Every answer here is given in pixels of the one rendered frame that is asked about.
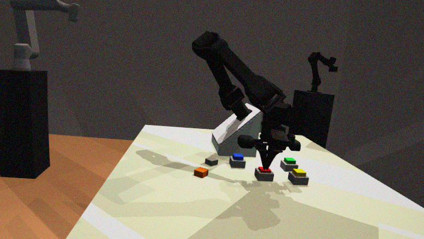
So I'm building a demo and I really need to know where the green button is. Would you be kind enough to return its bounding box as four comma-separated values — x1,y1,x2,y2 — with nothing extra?
280,157,298,172

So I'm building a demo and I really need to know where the orange block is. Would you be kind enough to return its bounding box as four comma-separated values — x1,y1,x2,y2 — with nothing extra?
194,167,208,178

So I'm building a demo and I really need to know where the yellow button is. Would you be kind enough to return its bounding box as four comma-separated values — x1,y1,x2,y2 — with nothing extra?
288,169,309,185

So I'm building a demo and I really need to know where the red button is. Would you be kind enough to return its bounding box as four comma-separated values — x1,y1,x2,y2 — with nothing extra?
254,167,274,181

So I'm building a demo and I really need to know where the blue button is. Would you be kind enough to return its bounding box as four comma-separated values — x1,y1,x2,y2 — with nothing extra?
230,153,246,168

